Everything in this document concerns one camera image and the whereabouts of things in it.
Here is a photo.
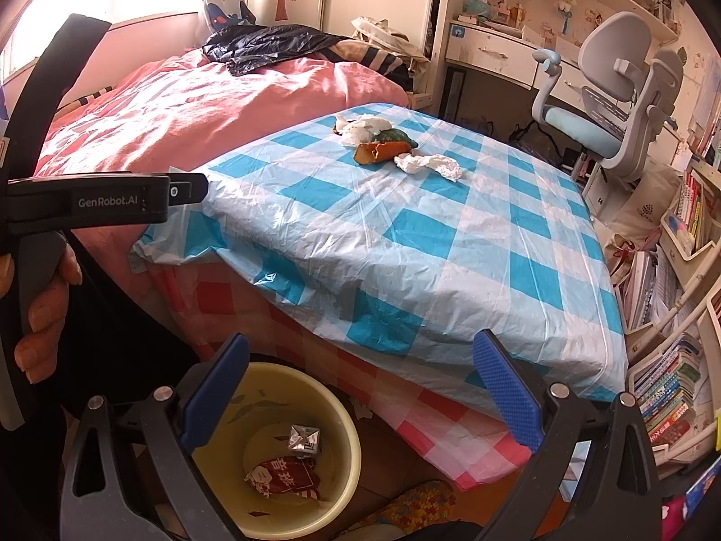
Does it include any green wrapper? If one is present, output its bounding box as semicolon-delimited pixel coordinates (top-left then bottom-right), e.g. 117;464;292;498
375;128;419;151

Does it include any white bookshelf rack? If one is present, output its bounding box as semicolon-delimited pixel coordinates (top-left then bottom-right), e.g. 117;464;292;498
618;163;721;466

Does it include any beige tote bag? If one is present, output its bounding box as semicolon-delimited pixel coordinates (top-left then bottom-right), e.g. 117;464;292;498
351;16;432;60

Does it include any person's left hand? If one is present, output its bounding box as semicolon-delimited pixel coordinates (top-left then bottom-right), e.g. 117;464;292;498
0;245;83;387

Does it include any orange wrapper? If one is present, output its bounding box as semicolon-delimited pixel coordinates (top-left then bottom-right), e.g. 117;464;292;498
352;140;414;166

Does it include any silver foil wrapper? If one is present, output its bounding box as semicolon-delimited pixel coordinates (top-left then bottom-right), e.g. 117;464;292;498
287;422;322;458

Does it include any black plastic bag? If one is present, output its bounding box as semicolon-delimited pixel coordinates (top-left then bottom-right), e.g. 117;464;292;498
201;23;353;78

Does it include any large white tissue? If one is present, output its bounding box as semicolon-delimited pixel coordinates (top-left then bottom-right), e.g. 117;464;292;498
334;113;394;148

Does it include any pink quilt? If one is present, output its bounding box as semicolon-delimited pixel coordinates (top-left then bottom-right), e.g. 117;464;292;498
34;48;410;182

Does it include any blue checked plastic tablecloth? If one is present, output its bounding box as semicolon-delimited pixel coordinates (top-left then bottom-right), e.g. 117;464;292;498
128;102;629;404

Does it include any colourful patterned slipper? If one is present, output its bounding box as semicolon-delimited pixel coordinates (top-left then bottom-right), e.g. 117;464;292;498
359;479;457;537

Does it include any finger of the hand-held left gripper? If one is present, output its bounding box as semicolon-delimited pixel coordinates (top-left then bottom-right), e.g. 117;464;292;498
168;173;209;207

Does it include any red snack packet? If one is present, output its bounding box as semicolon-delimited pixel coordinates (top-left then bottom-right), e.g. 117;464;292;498
244;454;321;502

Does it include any striped pillow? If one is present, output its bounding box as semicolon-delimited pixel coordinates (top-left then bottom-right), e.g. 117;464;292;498
321;39;413;89

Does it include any white canvas bag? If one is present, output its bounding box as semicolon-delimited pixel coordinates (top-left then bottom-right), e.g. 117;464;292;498
609;168;678;240

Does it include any yellow plastic bucket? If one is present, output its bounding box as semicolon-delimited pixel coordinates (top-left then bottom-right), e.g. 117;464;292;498
186;362;362;541

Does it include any white desk with drawers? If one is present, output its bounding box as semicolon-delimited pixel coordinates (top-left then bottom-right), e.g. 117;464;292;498
431;19;599;125

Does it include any red checked tablecloth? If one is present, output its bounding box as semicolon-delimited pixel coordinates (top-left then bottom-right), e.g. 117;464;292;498
149;262;534;491

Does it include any grey and blue office chair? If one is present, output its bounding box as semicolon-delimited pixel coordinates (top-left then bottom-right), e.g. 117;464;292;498
531;11;686;184

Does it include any cartoon printed pillow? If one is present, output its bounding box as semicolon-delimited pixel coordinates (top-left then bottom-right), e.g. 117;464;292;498
201;0;258;36

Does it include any row of upright books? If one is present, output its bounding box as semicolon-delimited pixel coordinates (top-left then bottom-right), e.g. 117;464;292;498
673;168;721;256

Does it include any stack of books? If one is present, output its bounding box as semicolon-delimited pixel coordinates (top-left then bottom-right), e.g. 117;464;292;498
627;335;706;453

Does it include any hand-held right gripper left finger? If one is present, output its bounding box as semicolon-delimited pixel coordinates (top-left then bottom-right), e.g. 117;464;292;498
59;334;251;541

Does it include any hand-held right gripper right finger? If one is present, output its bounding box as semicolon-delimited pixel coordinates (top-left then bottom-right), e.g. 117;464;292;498
472;328;662;541

